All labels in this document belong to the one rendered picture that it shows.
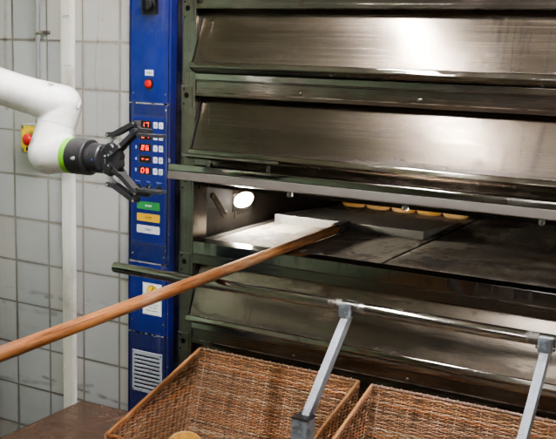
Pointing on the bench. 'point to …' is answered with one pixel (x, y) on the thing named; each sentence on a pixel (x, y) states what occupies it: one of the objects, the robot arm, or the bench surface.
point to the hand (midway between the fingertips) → (159, 164)
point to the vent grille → (145, 370)
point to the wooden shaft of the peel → (145, 300)
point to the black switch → (149, 7)
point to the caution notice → (154, 303)
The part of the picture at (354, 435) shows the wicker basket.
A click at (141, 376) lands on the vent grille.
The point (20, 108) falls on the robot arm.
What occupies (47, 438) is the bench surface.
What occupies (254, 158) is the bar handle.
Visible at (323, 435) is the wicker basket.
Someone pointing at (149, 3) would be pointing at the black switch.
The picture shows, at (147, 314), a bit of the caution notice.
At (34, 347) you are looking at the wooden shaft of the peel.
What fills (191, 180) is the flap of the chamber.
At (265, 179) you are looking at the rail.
